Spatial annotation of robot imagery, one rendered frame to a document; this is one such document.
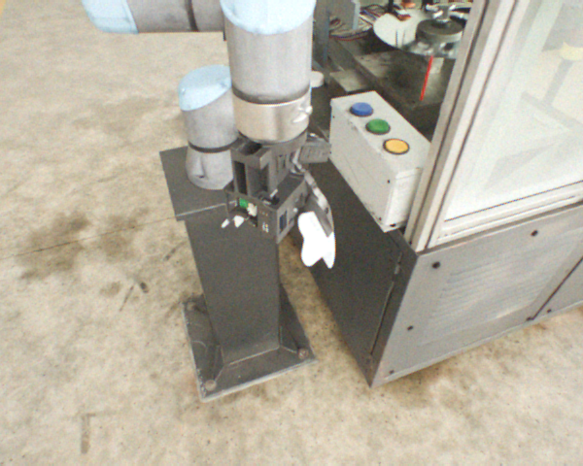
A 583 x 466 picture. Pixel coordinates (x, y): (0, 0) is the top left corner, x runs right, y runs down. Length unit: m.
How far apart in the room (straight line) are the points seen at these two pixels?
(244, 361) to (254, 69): 1.22
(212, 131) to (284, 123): 0.48
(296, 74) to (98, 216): 1.82
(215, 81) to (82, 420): 1.15
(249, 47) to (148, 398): 1.29
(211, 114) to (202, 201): 0.19
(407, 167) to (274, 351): 0.93
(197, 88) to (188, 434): 1.03
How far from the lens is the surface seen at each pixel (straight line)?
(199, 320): 1.58
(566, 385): 1.72
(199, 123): 0.85
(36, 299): 1.90
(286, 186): 0.45
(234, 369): 1.47
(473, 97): 0.63
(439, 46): 1.11
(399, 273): 0.93
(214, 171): 0.90
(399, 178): 0.75
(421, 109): 1.06
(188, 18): 0.46
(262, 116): 0.38
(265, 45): 0.35
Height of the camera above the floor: 1.34
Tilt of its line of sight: 47 degrees down
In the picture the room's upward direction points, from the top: straight up
